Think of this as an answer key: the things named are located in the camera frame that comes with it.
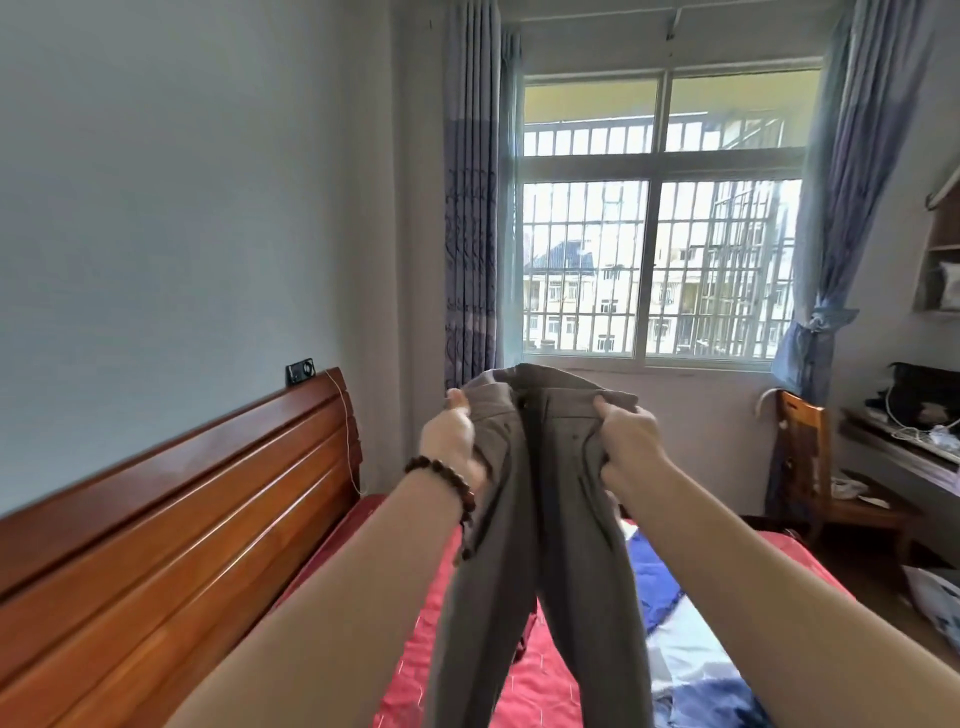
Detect red quilted mattress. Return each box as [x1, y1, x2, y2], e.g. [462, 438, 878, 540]
[0, 365, 860, 728]

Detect black backpack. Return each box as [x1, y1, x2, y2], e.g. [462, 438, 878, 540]
[864, 361, 960, 433]

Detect person's right forearm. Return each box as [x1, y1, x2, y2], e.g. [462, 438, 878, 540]
[614, 457, 960, 728]

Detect barred window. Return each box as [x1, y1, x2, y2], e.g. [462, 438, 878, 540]
[515, 56, 825, 374]

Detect thin white cord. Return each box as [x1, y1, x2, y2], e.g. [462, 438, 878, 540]
[323, 367, 363, 498]

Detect wooden wall shelf unit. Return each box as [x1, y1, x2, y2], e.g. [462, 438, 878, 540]
[911, 164, 960, 316]

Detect blue denim jeans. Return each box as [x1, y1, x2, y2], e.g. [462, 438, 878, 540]
[650, 677, 775, 728]

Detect dark bead bracelet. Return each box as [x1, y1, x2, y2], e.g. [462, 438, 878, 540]
[404, 455, 478, 564]

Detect thin white looped cable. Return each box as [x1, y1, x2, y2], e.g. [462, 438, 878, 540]
[883, 383, 960, 445]

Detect dark blue curtain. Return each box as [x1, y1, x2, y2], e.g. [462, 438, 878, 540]
[440, 0, 524, 391]

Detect sheer blue curtain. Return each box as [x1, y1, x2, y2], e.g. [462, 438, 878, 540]
[770, 0, 940, 408]

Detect person's left forearm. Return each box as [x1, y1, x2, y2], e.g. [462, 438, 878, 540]
[164, 468, 470, 728]

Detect wall-mounted wooden desk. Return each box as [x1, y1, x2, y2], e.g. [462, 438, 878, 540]
[837, 408, 960, 502]

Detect person's right hand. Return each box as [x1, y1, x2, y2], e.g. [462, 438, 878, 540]
[592, 395, 673, 498]

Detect wooden chair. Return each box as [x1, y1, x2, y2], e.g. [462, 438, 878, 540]
[755, 387, 925, 565]

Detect light blue shirt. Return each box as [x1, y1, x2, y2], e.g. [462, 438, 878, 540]
[643, 588, 748, 703]

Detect white plastic bag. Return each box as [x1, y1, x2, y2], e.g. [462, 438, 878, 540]
[902, 564, 960, 652]

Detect light grey trousers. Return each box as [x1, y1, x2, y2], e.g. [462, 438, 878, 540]
[423, 363, 655, 728]

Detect dark blue shirt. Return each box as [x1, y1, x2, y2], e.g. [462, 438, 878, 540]
[624, 533, 685, 637]

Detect person's left hand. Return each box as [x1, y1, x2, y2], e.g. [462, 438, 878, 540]
[418, 387, 489, 495]

